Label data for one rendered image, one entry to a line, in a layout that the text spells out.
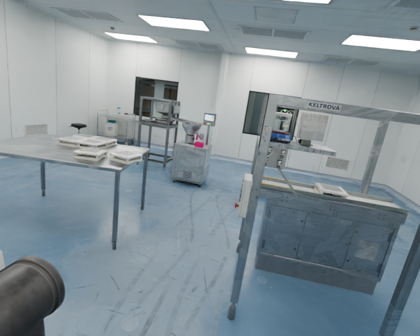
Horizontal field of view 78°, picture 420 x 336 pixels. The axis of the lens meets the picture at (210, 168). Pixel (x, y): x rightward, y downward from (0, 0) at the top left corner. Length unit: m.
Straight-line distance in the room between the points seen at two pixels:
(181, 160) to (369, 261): 3.32
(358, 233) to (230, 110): 5.38
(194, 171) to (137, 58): 4.49
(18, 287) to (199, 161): 4.49
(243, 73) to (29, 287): 7.25
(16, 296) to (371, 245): 2.81
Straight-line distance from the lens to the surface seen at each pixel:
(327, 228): 2.79
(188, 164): 4.89
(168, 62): 7.99
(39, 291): 0.46
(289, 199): 2.56
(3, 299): 0.44
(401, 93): 8.10
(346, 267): 3.03
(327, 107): 1.76
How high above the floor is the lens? 1.63
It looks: 15 degrees down
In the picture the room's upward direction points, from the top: 8 degrees clockwise
